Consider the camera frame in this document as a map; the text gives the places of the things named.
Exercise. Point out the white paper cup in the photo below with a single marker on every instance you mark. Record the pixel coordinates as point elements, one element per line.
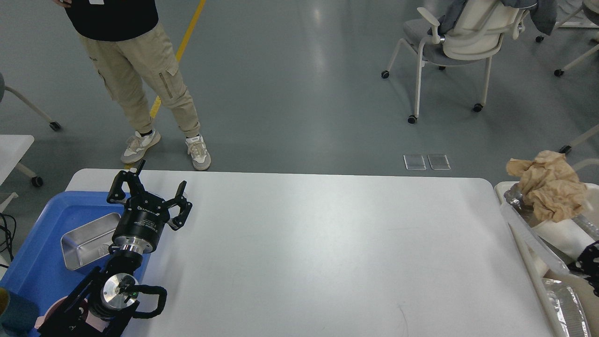
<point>565,235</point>

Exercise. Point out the clear floor socket cover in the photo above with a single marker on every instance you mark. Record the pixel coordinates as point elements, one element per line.
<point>418,162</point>

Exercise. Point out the blue plastic tray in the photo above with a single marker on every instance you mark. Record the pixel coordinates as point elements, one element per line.
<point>38,272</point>

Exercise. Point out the square steel tray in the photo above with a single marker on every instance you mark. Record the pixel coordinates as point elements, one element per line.
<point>87,246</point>

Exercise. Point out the brown paper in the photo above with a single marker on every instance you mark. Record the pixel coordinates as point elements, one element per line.
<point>549,185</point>

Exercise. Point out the grey jacket on chair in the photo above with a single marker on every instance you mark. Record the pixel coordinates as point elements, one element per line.
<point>543,14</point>

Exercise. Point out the beige plastic bin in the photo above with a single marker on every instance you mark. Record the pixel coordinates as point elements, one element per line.
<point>582,288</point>

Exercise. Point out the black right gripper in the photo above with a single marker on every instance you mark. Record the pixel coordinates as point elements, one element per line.
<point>587,266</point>

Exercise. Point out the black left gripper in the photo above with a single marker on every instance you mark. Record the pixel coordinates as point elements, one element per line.
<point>142,222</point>

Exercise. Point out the white office chair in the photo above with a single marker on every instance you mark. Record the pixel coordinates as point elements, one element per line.
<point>477,35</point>

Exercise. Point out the person in beige trousers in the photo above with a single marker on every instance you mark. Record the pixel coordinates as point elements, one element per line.
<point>128,47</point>

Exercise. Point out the chair base at left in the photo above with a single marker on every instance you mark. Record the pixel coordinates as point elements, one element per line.
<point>54,125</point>

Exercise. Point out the white side table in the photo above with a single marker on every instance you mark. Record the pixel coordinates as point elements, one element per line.
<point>12,150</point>

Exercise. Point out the teal cup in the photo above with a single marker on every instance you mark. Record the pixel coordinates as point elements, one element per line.
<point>18,315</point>

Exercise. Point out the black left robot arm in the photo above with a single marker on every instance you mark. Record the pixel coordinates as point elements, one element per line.
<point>108,297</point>

